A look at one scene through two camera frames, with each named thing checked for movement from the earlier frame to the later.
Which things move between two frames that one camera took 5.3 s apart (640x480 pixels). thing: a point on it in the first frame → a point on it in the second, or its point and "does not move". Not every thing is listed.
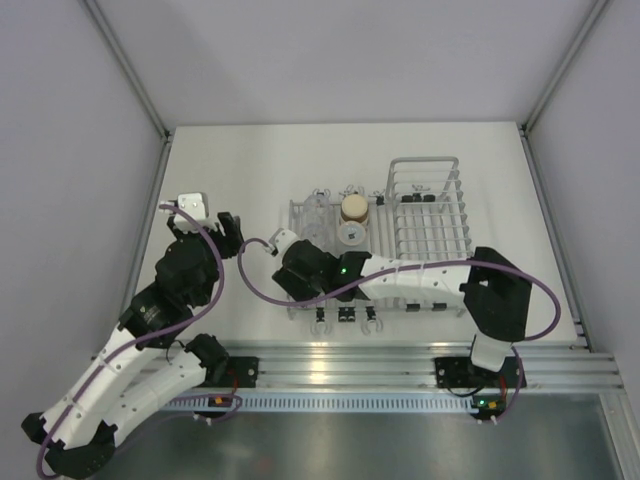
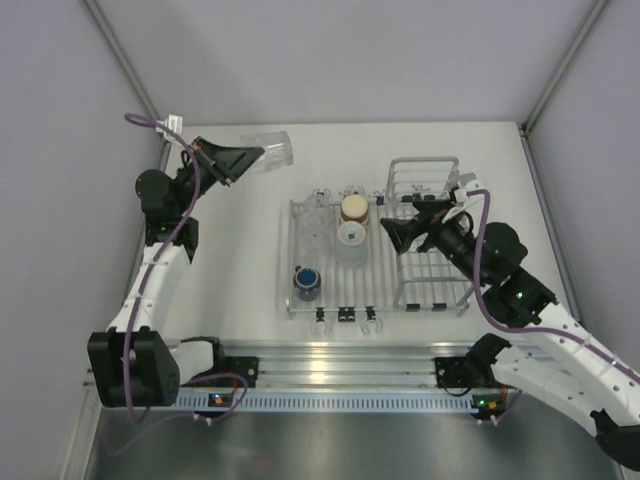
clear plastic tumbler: [317, 207] does not move
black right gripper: [292, 285] → [433, 211]
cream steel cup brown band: [354, 207] does not move
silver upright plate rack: [427, 214] does not move
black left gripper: [232, 242] → [227, 162]
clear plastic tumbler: [319, 232] does not move
